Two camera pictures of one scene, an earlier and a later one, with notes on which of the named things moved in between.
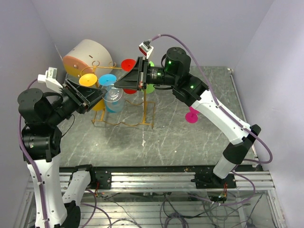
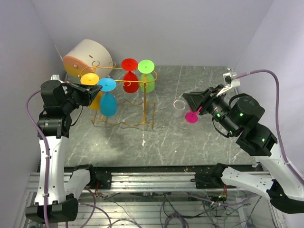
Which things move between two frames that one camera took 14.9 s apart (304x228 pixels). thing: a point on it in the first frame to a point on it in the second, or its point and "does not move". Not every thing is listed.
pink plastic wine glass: [192, 116] does not move
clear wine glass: [112, 99] to [179, 107]
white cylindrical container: [88, 56] does not move
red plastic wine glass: [127, 65] does not move
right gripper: [137, 78] to [194, 99]
